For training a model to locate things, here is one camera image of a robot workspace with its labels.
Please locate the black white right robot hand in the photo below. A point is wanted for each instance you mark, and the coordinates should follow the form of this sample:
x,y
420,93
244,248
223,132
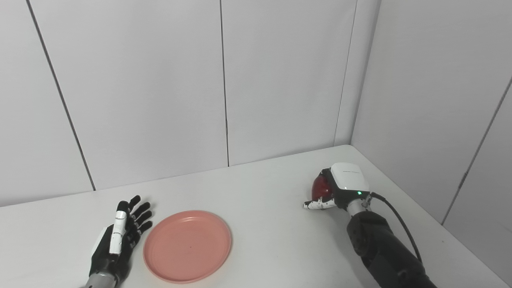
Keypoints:
x,y
348,180

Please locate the red apple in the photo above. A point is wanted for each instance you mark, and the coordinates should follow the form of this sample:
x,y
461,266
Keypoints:
x,y
320,188

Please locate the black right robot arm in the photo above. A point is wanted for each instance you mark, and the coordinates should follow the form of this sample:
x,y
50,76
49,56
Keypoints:
x,y
380,244

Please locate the pink round plate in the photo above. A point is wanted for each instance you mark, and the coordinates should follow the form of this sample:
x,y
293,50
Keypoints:
x,y
188,246

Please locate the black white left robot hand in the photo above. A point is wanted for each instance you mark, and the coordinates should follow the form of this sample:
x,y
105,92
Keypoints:
x,y
116,240

